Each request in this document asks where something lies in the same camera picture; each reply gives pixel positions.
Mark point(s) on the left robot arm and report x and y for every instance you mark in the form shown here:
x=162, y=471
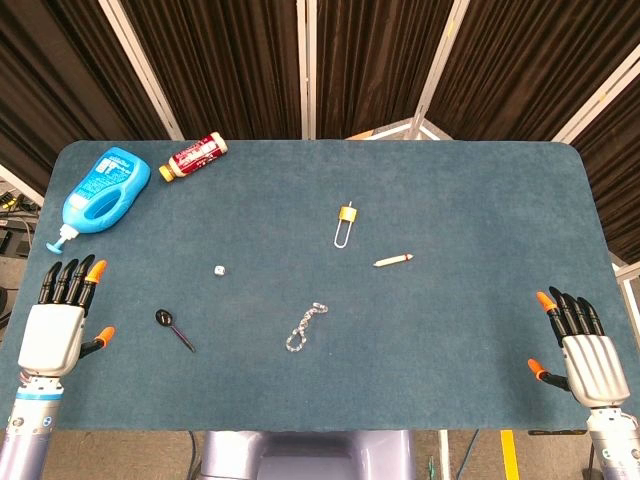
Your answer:
x=30, y=425

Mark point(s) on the black measuring spoon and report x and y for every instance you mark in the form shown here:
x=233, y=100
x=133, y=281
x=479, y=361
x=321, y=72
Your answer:
x=163, y=316

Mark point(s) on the left five-finger robot hand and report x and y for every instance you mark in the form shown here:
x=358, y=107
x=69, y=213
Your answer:
x=50, y=335

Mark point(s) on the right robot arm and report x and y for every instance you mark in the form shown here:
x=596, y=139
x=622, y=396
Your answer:
x=615, y=445

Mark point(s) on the blue carpet table mat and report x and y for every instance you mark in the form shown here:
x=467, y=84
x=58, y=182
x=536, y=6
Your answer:
x=425, y=350

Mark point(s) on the blue plastic detergent bottle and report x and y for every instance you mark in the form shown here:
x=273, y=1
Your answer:
x=117, y=170

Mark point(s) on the white pen with red band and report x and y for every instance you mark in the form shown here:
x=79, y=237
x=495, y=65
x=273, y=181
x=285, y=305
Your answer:
x=392, y=260

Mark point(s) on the white die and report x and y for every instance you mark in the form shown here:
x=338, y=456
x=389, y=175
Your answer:
x=220, y=270

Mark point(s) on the yellow floor tape strip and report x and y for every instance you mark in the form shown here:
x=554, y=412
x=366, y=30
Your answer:
x=509, y=455

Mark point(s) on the brass padlock with long shackle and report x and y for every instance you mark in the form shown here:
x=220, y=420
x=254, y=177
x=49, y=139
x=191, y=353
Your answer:
x=347, y=214

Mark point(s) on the lavender robot torso base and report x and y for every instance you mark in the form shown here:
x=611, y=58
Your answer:
x=310, y=455

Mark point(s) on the red label coffee bottle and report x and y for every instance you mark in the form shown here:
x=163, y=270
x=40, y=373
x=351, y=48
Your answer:
x=195, y=155

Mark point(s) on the white table leg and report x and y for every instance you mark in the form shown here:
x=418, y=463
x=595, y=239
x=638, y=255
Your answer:
x=444, y=455

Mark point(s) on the right five-finger robot hand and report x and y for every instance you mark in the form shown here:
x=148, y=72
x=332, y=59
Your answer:
x=595, y=365

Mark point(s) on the brown curtain screen panel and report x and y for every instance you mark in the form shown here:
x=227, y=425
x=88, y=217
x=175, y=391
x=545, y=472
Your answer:
x=220, y=65
x=55, y=65
x=620, y=175
x=525, y=65
x=375, y=60

